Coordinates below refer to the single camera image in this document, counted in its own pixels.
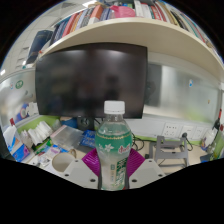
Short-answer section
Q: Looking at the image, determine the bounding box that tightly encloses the small blue box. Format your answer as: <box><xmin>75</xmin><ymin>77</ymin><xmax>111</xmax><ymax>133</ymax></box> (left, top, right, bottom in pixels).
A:
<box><xmin>79</xmin><ymin>129</ymin><xmax>98</xmax><ymax>149</ymax></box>

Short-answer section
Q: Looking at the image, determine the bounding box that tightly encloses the black computer monitor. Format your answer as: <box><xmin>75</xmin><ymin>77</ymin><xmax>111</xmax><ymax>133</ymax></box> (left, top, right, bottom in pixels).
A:
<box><xmin>34</xmin><ymin>42</ymin><xmax>149</xmax><ymax>132</ymax></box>

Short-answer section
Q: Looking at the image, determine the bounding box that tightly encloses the stack of white tissues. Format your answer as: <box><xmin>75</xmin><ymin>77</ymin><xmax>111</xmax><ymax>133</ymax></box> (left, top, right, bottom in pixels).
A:
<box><xmin>20</xmin><ymin>120</ymin><xmax>54</xmax><ymax>146</ymax></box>

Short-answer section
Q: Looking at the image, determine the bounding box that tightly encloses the grey metal laptop stand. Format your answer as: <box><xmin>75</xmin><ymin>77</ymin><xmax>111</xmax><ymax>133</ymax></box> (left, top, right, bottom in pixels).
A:
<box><xmin>153</xmin><ymin>134</ymin><xmax>190</xmax><ymax>168</ymax></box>

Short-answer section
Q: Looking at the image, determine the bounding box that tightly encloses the blue white tissue box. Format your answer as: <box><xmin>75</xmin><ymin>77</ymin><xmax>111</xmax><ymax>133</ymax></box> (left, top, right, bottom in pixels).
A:
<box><xmin>2</xmin><ymin>124</ymin><xmax>31</xmax><ymax>163</ymax></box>

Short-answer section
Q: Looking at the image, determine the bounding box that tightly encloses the white shelf with books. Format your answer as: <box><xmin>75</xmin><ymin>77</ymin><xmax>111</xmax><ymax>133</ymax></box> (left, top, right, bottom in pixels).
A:
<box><xmin>24</xmin><ymin>0</ymin><xmax>224</xmax><ymax>83</ymax></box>

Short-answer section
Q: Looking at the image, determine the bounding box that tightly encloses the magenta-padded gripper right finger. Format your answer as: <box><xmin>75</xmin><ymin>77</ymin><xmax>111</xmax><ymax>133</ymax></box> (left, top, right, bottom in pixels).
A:
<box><xmin>125</xmin><ymin>147</ymin><xmax>167</xmax><ymax>190</ymax></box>

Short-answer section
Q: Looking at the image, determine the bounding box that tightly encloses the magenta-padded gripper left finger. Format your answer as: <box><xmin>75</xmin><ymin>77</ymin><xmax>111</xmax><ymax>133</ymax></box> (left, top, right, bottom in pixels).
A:
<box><xmin>62</xmin><ymin>147</ymin><xmax>101</xmax><ymax>190</ymax></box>

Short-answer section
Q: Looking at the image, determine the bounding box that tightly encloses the white wall socket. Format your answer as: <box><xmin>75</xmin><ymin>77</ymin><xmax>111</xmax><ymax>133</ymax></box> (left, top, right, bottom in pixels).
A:
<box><xmin>181</xmin><ymin>124</ymin><xmax>196</xmax><ymax>140</ymax></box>
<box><xmin>194</xmin><ymin>125</ymin><xmax>209</xmax><ymax>141</ymax></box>
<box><xmin>162</xmin><ymin>122</ymin><xmax>181</xmax><ymax>138</ymax></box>

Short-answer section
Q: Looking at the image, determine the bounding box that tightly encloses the purple white plastic packet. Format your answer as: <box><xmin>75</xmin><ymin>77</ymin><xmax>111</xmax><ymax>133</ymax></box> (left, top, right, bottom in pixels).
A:
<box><xmin>39</xmin><ymin>144</ymin><xmax>63</xmax><ymax>161</ymax></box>

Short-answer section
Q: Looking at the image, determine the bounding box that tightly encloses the clear plastic box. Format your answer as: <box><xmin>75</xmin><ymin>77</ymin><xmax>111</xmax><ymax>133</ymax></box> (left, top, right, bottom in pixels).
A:
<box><xmin>49</xmin><ymin>124</ymin><xmax>84</xmax><ymax>151</ymax></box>

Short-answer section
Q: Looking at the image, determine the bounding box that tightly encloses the green-labelled clear drink bottle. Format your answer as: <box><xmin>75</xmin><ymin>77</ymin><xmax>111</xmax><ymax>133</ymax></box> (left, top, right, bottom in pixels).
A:
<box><xmin>94</xmin><ymin>100</ymin><xmax>134</xmax><ymax>192</ymax></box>

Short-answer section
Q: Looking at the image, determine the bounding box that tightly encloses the black cable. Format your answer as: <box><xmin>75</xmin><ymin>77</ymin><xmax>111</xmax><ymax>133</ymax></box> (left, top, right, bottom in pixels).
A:
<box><xmin>131</xmin><ymin>132</ymin><xmax>148</xmax><ymax>153</ymax></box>

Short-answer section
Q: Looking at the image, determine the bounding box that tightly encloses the white patterned paper cup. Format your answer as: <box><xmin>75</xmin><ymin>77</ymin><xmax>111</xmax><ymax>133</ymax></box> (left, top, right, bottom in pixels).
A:
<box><xmin>51</xmin><ymin>152</ymin><xmax>76</xmax><ymax>173</ymax></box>

